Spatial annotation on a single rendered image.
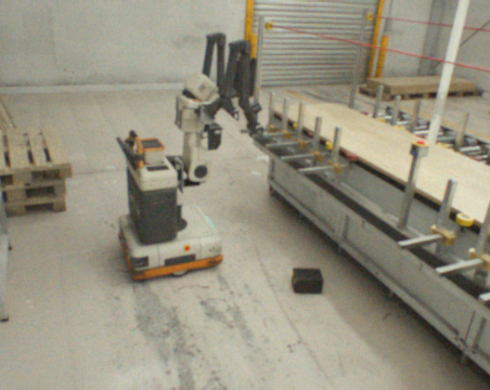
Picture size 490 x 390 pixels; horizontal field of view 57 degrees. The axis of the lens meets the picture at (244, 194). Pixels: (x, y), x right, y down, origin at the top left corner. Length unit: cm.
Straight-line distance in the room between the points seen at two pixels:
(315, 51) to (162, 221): 796
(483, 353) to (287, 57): 822
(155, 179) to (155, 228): 36
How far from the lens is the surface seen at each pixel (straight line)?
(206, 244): 328
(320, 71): 1076
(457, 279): 255
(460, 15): 378
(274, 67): 1014
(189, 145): 319
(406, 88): 1004
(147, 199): 303
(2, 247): 372
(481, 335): 294
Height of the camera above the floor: 193
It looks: 25 degrees down
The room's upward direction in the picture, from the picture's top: 4 degrees clockwise
